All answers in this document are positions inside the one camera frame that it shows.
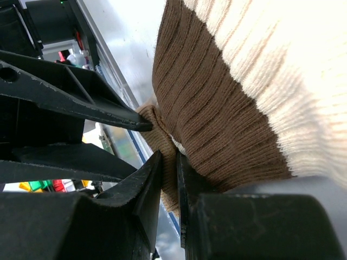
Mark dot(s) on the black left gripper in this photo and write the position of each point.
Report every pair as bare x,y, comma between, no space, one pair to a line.
57,95

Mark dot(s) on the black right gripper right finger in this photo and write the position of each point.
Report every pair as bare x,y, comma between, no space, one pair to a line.
217,225

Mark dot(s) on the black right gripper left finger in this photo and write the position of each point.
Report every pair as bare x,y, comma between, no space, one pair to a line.
120,223

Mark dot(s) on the cream and brown sock pair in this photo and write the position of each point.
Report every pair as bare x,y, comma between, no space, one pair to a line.
249,91

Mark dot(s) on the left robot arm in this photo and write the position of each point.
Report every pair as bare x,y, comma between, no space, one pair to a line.
26,29

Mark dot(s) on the aluminium front rail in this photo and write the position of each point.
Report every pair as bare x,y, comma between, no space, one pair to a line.
126,36

